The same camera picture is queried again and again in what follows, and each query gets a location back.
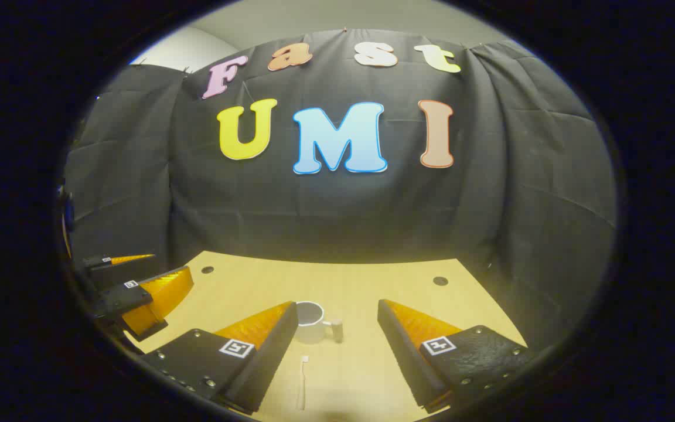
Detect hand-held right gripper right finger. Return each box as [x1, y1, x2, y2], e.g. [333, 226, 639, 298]
[377, 299, 531, 414]

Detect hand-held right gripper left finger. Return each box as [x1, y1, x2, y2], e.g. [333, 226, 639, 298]
[141, 301, 300, 416]

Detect beige toothbrush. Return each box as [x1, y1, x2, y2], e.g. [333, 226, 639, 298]
[296, 355, 310, 411]

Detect white cup with wooden handle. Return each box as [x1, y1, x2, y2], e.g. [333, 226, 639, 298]
[294, 301, 344, 345]

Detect light wooden desktop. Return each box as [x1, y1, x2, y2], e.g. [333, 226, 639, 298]
[124, 251, 529, 422]

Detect black backdrop cloth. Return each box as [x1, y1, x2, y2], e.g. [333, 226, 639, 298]
[62, 28, 618, 352]

